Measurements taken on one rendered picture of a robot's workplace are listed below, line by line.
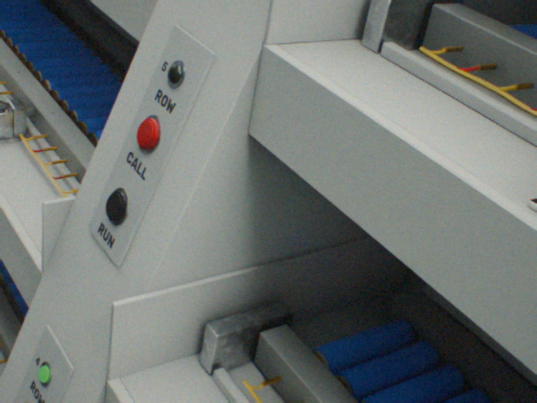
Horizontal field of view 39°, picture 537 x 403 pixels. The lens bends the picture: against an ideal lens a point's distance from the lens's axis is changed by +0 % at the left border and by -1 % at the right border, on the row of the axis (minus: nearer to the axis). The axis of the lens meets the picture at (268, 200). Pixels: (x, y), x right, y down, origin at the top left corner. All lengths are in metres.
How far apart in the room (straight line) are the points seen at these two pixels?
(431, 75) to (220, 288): 0.16
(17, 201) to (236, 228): 0.20
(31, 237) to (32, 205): 0.04
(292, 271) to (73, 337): 0.13
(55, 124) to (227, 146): 0.26
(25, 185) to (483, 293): 0.37
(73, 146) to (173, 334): 0.20
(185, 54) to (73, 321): 0.16
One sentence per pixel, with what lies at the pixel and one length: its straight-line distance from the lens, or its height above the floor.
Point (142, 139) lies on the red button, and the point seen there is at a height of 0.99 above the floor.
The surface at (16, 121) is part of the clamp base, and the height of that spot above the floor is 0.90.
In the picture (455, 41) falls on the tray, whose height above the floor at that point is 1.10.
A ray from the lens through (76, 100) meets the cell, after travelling 0.65.
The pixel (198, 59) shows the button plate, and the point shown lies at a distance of 0.38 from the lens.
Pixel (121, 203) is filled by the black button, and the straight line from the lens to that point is 0.40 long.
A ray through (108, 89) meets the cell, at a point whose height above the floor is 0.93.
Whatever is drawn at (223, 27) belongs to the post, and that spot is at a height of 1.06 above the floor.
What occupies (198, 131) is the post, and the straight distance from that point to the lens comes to 0.37.
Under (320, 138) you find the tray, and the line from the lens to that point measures 0.32.
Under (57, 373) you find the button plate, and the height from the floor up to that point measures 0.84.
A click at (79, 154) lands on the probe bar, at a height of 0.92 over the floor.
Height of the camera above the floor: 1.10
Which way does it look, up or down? 17 degrees down
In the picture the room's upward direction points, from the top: 27 degrees clockwise
